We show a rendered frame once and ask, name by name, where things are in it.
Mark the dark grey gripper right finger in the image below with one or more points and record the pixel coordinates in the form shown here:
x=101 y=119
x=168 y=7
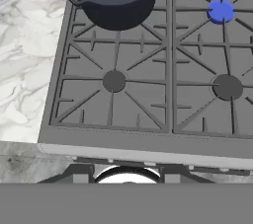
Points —
x=173 y=170

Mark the blue burner flame disc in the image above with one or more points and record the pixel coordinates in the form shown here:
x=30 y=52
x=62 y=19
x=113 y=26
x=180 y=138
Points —
x=221 y=11

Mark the dark blue cooking pot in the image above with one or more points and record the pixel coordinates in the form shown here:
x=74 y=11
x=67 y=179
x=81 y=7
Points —
x=115 y=1

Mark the white and black stove knob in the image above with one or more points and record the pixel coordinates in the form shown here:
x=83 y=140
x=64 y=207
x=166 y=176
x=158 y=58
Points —
x=126 y=177

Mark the grey gas stove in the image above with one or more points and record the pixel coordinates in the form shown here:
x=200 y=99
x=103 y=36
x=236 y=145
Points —
x=138 y=103

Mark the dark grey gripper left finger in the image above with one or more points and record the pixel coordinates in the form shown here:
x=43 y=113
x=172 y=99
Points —
x=79 y=170

